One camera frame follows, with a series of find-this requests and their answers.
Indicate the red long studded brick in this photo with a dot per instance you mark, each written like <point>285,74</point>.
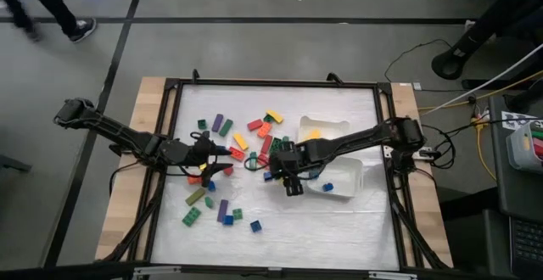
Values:
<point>236,153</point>
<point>263,159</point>

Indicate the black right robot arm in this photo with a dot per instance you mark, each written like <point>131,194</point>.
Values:
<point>360,136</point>

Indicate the pink long smooth block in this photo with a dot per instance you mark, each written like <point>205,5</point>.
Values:
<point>255,124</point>
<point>266,143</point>

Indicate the green long smooth block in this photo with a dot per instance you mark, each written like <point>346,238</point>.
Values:
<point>225,127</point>

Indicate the black keyboard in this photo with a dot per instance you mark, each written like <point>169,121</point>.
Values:
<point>528,246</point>

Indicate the black aluminium table frame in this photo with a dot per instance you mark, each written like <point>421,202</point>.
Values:
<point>275,83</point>

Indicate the black floor stand leg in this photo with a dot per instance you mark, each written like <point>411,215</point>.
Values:
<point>15,163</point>

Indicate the white plastic bin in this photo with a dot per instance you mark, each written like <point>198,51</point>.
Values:
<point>345,174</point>
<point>326,125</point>

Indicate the black side desk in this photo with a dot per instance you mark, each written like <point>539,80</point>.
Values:
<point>500,195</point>

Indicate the purple long block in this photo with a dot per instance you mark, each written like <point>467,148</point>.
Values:
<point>217,122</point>
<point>222,210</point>

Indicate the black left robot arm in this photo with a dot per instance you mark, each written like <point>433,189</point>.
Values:
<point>119,133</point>

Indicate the olive green long block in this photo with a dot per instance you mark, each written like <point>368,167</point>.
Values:
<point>195,196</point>

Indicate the green bin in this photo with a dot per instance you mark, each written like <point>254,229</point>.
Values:
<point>237,214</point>

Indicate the person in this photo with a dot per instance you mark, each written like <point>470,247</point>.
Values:
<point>82,29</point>
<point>488,21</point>

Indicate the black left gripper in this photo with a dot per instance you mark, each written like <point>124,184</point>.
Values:
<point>182,152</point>

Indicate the silver aluminium bracket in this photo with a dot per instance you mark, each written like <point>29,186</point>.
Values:
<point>387,152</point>
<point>157,270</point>
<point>392,276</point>

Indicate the orange-red long studded brick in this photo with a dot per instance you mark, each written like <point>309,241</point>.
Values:
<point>264,130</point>

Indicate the pink cube block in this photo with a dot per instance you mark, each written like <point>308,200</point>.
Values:
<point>228,171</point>

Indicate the blue small studded block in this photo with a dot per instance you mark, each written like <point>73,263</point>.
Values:
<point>314,174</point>
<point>211,186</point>
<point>255,226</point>
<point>267,176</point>
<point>228,220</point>

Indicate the clear plastic container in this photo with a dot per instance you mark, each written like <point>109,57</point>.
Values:
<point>519,148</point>

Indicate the teal green long block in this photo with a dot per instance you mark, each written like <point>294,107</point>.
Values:
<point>253,160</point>

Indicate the green long studded brick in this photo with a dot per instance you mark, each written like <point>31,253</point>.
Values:
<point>276,144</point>
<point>192,216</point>

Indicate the yellow long block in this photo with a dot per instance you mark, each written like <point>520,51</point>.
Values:
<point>240,141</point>
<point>275,115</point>
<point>314,134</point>

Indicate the orange-red small block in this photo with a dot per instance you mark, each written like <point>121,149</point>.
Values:
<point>194,180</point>

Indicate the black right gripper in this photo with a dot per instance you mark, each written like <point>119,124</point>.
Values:
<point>295,159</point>

